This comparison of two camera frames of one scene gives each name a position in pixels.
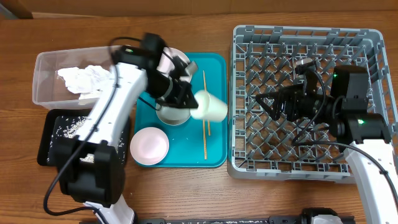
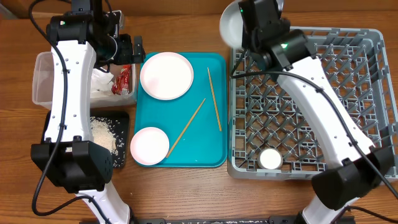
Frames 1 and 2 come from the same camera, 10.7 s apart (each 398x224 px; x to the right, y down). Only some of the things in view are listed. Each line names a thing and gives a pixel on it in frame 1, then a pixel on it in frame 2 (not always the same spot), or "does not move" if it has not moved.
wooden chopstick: x=204 y=139 to x=183 y=133
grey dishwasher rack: x=263 y=58 does not move
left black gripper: x=181 y=102 to x=129 y=55
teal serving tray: x=196 y=143 does not move
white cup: x=209 y=107 to x=270 y=158
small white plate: x=149 y=146 does not move
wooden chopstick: x=206 y=89 to x=214 y=99
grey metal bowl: x=172 y=116 to x=231 y=25
